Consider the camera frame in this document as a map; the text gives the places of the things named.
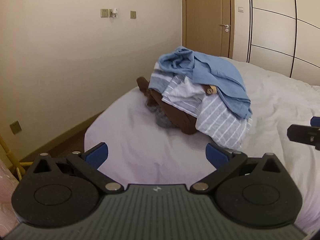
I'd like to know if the blue t-shirt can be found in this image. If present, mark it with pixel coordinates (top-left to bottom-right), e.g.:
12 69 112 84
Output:
158 46 252 119

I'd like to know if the striped light blue shirt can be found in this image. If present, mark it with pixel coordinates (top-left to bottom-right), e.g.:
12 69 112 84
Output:
149 63 252 150

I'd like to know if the white bed duvet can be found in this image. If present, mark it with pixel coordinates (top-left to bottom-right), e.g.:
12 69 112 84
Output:
84 61 319 234

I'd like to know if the brown garment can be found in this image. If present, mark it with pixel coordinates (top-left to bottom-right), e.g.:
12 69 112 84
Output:
136 77 197 135

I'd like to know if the grey knit garment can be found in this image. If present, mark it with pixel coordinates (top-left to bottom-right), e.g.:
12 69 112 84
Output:
146 104 176 128

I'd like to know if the yellow metal rack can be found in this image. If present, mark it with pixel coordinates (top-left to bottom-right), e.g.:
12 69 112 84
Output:
0 135 33 181

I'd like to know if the white wardrobe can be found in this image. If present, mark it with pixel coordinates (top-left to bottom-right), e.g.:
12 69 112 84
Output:
247 0 319 85

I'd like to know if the wooden door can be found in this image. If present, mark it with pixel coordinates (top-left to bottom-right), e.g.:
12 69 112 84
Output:
182 0 235 58

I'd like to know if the low wall socket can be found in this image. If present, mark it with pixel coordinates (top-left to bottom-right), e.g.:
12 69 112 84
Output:
10 121 22 135

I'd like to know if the door handle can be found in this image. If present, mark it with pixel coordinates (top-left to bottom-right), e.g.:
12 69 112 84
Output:
220 24 230 32

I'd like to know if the wall socket plate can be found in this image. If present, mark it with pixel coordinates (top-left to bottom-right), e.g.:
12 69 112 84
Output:
100 9 108 18

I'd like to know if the wall socket with plug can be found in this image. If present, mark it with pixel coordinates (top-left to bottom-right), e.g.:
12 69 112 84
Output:
108 8 118 18

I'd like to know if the wall switch plate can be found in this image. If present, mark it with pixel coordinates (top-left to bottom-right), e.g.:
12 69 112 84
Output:
130 11 137 19

